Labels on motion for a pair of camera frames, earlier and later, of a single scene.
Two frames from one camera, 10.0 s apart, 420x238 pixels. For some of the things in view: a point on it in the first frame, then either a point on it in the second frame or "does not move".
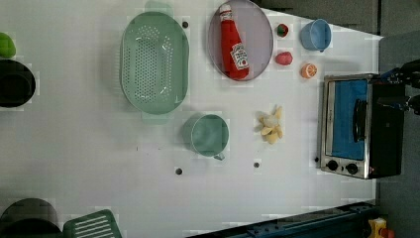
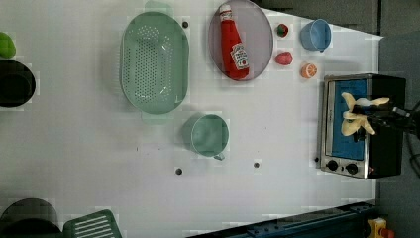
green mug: (206, 135) does not move
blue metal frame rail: (347, 221) does not move
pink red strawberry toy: (283, 59) does not move
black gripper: (408, 73) to (387, 115)
